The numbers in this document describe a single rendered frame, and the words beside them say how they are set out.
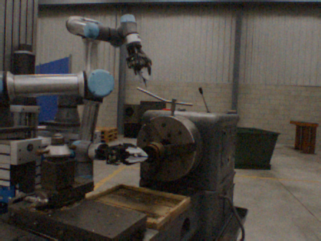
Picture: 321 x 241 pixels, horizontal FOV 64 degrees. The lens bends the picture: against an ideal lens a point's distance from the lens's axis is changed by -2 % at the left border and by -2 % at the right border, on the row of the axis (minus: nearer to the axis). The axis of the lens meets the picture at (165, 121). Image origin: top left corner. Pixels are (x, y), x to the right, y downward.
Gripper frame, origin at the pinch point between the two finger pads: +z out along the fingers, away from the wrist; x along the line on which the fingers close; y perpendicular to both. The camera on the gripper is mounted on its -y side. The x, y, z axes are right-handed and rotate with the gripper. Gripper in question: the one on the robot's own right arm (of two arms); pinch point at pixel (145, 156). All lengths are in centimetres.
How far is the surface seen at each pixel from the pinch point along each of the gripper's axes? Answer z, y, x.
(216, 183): 18.0, -40.0, -18.6
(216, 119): 17.1, -39.8, 13.8
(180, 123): 5.0, -22.9, 11.9
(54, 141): -10.4, 34.9, 8.9
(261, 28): -88, -1061, 342
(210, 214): 16, -38, -35
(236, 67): -173, -1004, 176
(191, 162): 11.0, -22.5, -5.4
